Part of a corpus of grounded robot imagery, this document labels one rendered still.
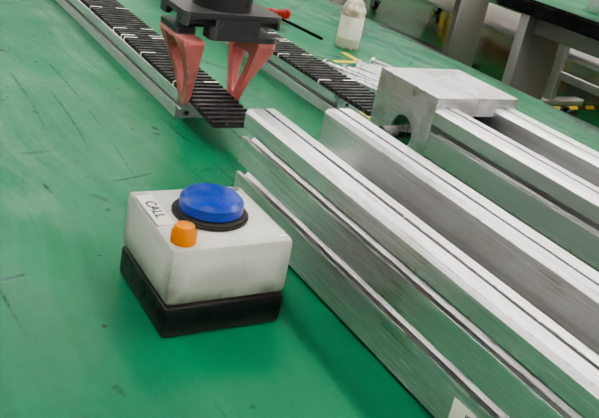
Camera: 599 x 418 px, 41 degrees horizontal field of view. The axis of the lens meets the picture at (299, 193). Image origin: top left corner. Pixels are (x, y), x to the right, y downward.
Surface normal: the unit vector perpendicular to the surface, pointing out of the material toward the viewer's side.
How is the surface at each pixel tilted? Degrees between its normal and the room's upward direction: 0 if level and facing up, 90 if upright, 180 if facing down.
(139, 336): 0
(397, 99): 90
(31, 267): 0
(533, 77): 90
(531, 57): 90
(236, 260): 90
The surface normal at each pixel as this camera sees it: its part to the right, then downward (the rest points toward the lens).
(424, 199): -0.86, 0.05
